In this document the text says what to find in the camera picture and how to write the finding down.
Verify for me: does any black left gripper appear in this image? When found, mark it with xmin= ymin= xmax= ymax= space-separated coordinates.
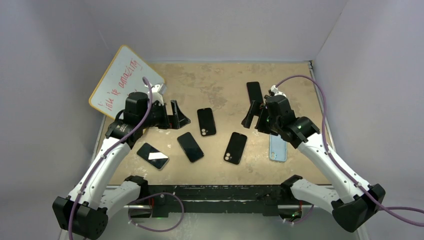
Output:
xmin=139 ymin=100 xmax=190 ymax=130

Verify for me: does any purple phone black screen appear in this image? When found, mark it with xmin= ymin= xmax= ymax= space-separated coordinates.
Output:
xmin=246 ymin=81 xmax=264 ymax=104

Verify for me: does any black phone case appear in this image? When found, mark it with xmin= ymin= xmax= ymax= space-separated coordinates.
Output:
xmin=197 ymin=107 xmax=217 ymax=137
xmin=223 ymin=132 xmax=248 ymax=165

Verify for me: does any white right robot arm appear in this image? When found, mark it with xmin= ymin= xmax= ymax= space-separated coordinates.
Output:
xmin=241 ymin=94 xmax=386 ymax=233

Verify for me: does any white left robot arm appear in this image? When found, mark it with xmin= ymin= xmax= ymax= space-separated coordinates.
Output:
xmin=52 ymin=89 xmax=181 ymax=240

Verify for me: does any black phone centre left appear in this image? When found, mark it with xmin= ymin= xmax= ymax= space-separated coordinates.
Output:
xmin=177 ymin=132 xmax=204 ymax=163

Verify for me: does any light blue phone case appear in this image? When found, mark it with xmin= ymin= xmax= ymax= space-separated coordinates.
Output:
xmin=268 ymin=134 xmax=287 ymax=163

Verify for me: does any phone with bright reflection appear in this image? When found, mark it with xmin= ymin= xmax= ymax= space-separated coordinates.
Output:
xmin=136 ymin=142 xmax=169 ymax=170

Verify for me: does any white whiteboard with red writing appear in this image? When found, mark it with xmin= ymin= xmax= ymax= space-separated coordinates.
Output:
xmin=88 ymin=44 xmax=165 ymax=119

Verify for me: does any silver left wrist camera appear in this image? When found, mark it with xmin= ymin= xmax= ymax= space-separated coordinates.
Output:
xmin=151 ymin=83 xmax=167 ymax=96

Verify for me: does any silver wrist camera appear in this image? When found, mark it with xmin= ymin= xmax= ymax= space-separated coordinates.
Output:
xmin=151 ymin=83 xmax=167 ymax=96
xmin=268 ymin=85 xmax=287 ymax=97

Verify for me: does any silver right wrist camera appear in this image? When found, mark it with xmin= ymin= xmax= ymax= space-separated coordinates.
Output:
xmin=268 ymin=85 xmax=287 ymax=97

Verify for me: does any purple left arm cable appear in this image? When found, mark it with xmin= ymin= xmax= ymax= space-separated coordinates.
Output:
xmin=67 ymin=76 xmax=185 ymax=240

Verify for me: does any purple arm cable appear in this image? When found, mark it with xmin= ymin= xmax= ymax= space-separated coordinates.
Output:
xmin=275 ymin=74 xmax=424 ymax=226
xmin=67 ymin=76 xmax=185 ymax=240

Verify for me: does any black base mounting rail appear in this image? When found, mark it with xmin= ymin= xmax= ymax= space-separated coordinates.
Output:
xmin=128 ymin=184 xmax=314 ymax=219

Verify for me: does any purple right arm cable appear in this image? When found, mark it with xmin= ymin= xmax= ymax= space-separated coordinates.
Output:
xmin=275 ymin=74 xmax=424 ymax=226

